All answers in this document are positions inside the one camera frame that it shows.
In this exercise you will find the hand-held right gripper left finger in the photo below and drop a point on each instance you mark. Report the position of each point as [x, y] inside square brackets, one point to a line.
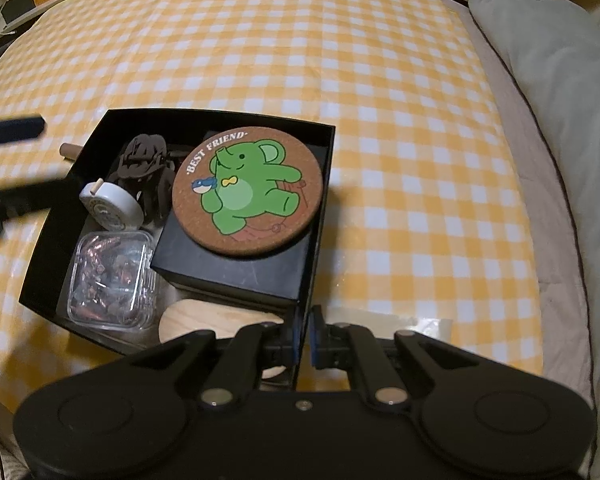
[292, 332]

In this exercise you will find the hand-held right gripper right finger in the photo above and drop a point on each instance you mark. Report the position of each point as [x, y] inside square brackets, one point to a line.
[316, 335]

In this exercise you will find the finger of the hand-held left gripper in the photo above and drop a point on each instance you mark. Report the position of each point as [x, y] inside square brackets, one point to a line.
[15, 129]
[15, 200]

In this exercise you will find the oval wooden box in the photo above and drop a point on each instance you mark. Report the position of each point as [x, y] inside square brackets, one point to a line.
[205, 320]

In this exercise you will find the black lidded box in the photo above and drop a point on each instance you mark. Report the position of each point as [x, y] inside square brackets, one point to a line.
[230, 270]

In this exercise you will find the white round tape measure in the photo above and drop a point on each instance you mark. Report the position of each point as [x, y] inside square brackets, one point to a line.
[112, 205]

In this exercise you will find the clear plastic case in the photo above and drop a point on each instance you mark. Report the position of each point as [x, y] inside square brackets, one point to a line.
[112, 280]

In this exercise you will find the brown hair claw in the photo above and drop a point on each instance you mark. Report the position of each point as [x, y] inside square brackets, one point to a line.
[140, 160]

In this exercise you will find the cork coaster green elephant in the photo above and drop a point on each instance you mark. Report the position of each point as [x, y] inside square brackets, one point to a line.
[247, 195]

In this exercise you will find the small wooden peg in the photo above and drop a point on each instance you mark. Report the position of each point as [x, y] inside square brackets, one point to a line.
[71, 150]

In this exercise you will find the black storage box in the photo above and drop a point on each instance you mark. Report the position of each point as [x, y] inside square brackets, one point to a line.
[17, 7]

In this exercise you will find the grey bed sheet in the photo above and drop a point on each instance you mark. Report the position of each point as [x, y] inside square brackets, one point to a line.
[545, 210]

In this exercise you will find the yellow checkered blanket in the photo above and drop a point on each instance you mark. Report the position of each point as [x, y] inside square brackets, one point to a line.
[330, 60]

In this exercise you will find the grey pillow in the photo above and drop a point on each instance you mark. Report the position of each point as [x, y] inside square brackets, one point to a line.
[555, 70]

